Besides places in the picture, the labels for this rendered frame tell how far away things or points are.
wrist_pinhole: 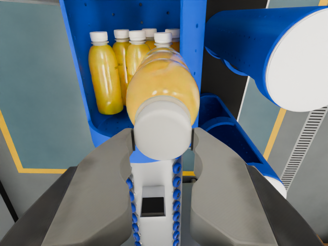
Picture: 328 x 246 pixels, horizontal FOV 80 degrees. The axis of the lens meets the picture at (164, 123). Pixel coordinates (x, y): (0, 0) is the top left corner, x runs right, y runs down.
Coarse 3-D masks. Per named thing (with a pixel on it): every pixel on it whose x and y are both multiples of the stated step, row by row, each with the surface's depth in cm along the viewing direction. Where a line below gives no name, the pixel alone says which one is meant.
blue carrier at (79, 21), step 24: (72, 0) 41; (96, 0) 47; (120, 0) 51; (144, 0) 52; (168, 0) 50; (192, 0) 32; (72, 24) 41; (96, 24) 49; (120, 24) 53; (144, 24) 54; (168, 24) 53; (192, 24) 34; (72, 48) 40; (192, 48) 36; (192, 72) 38; (96, 120) 54; (120, 120) 59; (96, 144) 46
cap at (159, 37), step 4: (160, 32) 44; (164, 32) 44; (168, 32) 43; (156, 36) 42; (160, 36) 41; (164, 36) 41; (168, 36) 42; (156, 40) 42; (160, 40) 42; (164, 40) 42; (168, 40) 42
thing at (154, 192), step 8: (144, 192) 85; (152, 192) 85; (160, 192) 85; (144, 200) 80; (152, 200) 80; (160, 200) 80; (144, 208) 76; (152, 208) 76; (160, 208) 76; (144, 216) 75; (152, 216) 75; (160, 216) 75
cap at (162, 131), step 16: (144, 112) 12; (160, 112) 12; (176, 112) 12; (144, 128) 12; (160, 128) 12; (176, 128) 12; (144, 144) 13; (160, 144) 13; (176, 144) 13; (160, 160) 14
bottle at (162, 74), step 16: (160, 48) 26; (144, 64) 19; (160, 64) 17; (176, 64) 17; (144, 80) 15; (160, 80) 15; (176, 80) 15; (192, 80) 17; (128, 96) 16; (144, 96) 15; (160, 96) 14; (176, 96) 15; (192, 96) 16; (128, 112) 16; (192, 112) 15
